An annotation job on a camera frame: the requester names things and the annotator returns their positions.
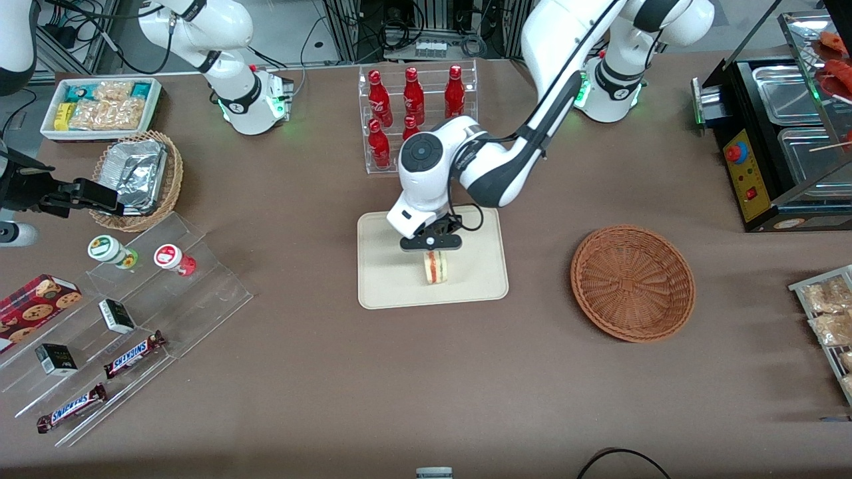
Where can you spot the triangle sandwich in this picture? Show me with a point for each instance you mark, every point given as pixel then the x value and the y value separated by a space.
pixel 435 269

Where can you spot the grey arm base connector box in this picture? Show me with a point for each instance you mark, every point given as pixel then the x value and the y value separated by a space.
pixel 586 86
pixel 279 93

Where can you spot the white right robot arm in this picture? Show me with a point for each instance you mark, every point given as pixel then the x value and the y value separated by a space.
pixel 226 26

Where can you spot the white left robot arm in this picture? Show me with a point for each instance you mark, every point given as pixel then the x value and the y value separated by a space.
pixel 566 40

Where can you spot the beige plastic tray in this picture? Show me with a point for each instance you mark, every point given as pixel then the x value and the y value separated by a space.
pixel 472 279

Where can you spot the light wicker basket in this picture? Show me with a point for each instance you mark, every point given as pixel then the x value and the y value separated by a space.
pixel 172 179

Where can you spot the brown round wicker basket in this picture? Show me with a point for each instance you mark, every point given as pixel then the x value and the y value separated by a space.
pixel 632 283

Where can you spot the silver foil container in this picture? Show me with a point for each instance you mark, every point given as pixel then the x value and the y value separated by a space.
pixel 136 169

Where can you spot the green label yoghurt cup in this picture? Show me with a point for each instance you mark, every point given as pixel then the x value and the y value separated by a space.
pixel 106 248

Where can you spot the red label yoghurt cup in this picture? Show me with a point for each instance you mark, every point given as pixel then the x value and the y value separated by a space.
pixel 170 257

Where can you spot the white snack bin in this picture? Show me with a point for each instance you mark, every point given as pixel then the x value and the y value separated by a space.
pixel 53 133

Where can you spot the clear nut snack bag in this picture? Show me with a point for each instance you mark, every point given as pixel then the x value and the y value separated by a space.
pixel 106 114
pixel 113 90

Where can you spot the yellow snack pack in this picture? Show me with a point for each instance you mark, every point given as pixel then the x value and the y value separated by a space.
pixel 63 115

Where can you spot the teal snack pack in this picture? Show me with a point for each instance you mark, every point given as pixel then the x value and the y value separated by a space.
pixel 141 88
pixel 77 92

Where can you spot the clear acrylic bottle rack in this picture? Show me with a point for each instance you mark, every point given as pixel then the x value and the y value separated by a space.
pixel 365 159

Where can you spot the clear acrylic stepped shelf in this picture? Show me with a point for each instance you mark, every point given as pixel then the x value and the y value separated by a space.
pixel 200 293

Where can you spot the small black box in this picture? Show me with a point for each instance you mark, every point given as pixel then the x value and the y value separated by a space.
pixel 56 359
pixel 117 316

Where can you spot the red cola bottle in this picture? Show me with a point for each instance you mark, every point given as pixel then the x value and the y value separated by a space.
pixel 410 126
pixel 379 146
pixel 413 96
pixel 454 93
pixel 379 96

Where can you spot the red cookie box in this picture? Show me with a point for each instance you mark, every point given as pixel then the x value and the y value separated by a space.
pixel 33 307

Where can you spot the Snickers chocolate bar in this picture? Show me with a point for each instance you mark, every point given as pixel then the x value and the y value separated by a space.
pixel 72 408
pixel 133 354

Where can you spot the grey power strip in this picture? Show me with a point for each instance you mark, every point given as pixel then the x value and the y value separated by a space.
pixel 431 48

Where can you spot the small grey device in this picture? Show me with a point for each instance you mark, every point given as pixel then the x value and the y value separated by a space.
pixel 434 473

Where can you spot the red emergency stop button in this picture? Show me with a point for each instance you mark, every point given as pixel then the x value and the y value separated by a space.
pixel 735 153

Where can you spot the black food warmer machine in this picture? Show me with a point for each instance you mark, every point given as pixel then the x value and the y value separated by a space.
pixel 749 199

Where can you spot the steel warmer pan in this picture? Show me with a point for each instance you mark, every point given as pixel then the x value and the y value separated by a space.
pixel 789 96
pixel 809 156

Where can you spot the clear bread snack bag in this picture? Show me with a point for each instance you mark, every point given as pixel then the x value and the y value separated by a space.
pixel 825 296
pixel 847 360
pixel 832 329

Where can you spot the red food skewers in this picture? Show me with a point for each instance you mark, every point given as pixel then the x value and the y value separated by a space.
pixel 837 70

